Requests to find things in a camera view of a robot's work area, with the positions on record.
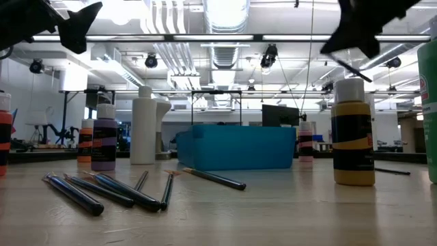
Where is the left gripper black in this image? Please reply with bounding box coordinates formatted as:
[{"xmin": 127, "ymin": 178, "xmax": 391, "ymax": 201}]
[{"xmin": 0, "ymin": 0, "xmax": 104, "ymax": 55}]

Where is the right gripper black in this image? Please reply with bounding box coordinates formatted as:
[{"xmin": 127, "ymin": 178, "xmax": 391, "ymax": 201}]
[{"xmin": 320, "ymin": 0, "xmax": 421, "ymax": 59}]

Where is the purple paint bottle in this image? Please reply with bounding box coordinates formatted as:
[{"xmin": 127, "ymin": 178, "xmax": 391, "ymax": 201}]
[{"xmin": 90, "ymin": 103, "xmax": 119, "ymax": 172}]

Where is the large green paint bottle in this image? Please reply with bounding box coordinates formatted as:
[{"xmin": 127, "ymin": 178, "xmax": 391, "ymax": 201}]
[{"xmin": 417, "ymin": 15, "xmax": 437, "ymax": 185}]

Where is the blue plastic bin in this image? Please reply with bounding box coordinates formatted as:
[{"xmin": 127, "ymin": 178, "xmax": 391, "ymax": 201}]
[{"xmin": 175, "ymin": 124, "xmax": 297, "ymax": 172}]

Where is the paintbrush with tan bristles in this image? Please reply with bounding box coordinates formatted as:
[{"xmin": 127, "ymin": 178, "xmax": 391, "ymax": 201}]
[{"xmin": 182, "ymin": 167, "xmax": 247, "ymax": 191}]

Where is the orange paint bottle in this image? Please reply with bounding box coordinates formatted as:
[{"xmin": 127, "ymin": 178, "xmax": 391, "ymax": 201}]
[{"xmin": 76, "ymin": 118, "xmax": 95, "ymax": 164}]

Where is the pink paint bottle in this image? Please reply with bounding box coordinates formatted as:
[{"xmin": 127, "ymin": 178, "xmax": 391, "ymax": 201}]
[{"xmin": 298, "ymin": 121, "xmax": 314, "ymax": 163}]

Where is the red paint bottle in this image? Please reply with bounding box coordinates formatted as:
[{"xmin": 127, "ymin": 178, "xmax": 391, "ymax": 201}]
[{"xmin": 0, "ymin": 91, "xmax": 14, "ymax": 177}]

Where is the yellow paint bottle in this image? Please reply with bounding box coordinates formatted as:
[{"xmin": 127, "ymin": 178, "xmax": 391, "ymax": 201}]
[{"xmin": 330, "ymin": 77, "xmax": 376, "ymax": 187}]

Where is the black ceiling spotlight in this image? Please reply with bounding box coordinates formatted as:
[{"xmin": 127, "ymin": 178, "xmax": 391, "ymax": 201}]
[
  {"xmin": 144, "ymin": 53, "xmax": 159, "ymax": 69},
  {"xmin": 386, "ymin": 56, "xmax": 403, "ymax": 69},
  {"xmin": 259, "ymin": 43, "xmax": 279, "ymax": 69},
  {"xmin": 29, "ymin": 58, "xmax": 45, "ymax": 74}
]

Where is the white background lamp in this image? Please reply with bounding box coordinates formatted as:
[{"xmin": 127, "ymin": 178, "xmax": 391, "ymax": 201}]
[{"xmin": 25, "ymin": 109, "xmax": 49, "ymax": 126}]

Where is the black background monitor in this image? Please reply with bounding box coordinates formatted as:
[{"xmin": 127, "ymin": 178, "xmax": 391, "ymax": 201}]
[{"xmin": 262, "ymin": 104, "xmax": 301, "ymax": 128}]

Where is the tall white bottle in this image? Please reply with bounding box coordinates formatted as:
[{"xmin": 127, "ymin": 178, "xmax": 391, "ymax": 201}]
[{"xmin": 129, "ymin": 85, "xmax": 158, "ymax": 165}]

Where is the paintbrush with orange flat bristles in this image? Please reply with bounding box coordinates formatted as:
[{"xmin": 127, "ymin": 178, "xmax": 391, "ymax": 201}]
[{"xmin": 159, "ymin": 169, "xmax": 182, "ymax": 212}]

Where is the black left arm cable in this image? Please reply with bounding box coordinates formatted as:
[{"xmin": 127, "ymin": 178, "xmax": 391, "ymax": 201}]
[{"xmin": 0, "ymin": 46, "xmax": 15, "ymax": 61}]

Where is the blue steel post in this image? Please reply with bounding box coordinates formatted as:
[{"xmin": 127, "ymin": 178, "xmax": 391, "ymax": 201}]
[{"xmin": 60, "ymin": 91, "xmax": 70, "ymax": 145}]

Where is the silver ceiling air duct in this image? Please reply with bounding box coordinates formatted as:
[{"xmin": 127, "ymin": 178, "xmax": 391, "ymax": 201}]
[{"xmin": 203, "ymin": 0, "xmax": 251, "ymax": 111}]

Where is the black background rig frame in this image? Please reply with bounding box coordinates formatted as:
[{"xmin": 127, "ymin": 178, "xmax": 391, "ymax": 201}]
[{"xmin": 190, "ymin": 90, "xmax": 243, "ymax": 126}]

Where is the thin dark-handled paintbrush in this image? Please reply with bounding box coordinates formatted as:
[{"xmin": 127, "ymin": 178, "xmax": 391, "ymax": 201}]
[{"xmin": 133, "ymin": 169, "xmax": 150, "ymax": 192}]

